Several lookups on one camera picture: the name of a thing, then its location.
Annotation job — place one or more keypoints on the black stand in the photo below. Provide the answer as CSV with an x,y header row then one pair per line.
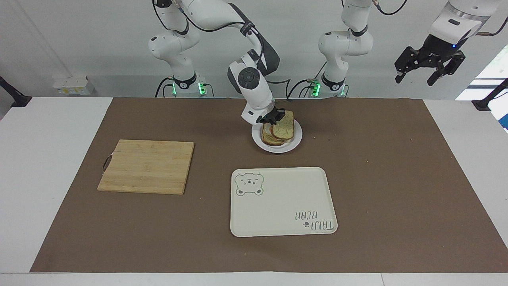
x,y
486,104
16,99

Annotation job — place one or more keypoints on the seeded bread slice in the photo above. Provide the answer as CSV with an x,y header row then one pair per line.
x,y
284,128

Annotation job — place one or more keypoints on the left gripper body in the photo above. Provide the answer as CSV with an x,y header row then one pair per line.
x,y
436,47

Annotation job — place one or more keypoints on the round white plate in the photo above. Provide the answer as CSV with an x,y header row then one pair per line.
x,y
278,148

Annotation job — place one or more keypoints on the sandwich base with filling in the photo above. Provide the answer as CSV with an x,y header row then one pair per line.
x,y
269,137

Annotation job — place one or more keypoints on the cream tray with bear print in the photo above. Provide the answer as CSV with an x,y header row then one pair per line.
x,y
278,202

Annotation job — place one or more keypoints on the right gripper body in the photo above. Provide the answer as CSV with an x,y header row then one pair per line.
x,y
270,116

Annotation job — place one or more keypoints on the wooden cutting board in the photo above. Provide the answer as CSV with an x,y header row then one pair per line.
x,y
147,167

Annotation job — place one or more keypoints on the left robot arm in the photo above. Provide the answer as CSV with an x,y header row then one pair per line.
x,y
345,43

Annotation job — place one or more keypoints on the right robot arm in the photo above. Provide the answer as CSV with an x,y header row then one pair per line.
x,y
254,89

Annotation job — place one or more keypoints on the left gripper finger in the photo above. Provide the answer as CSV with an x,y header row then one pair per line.
x,y
408,60
447,65

